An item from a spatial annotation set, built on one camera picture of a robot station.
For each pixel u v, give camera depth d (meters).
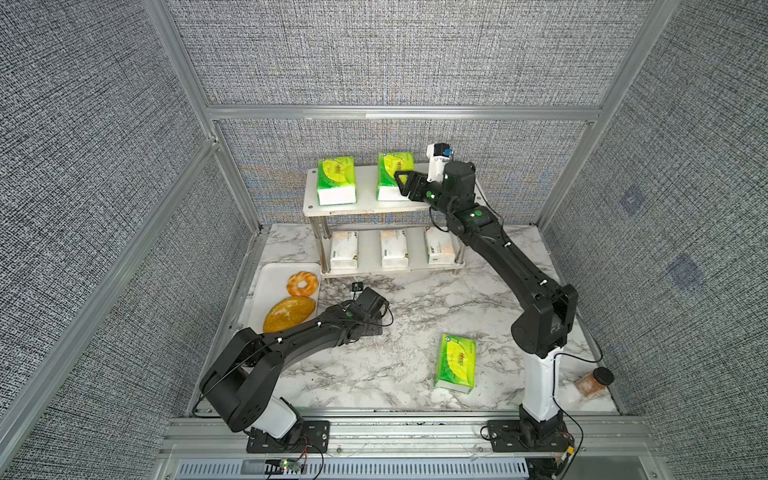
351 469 0.70
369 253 1.05
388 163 0.80
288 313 0.90
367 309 0.69
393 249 0.98
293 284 1.00
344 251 0.98
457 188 0.61
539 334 0.51
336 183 0.75
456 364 0.79
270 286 1.01
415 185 0.70
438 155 0.69
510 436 0.72
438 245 0.98
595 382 0.75
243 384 0.43
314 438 0.73
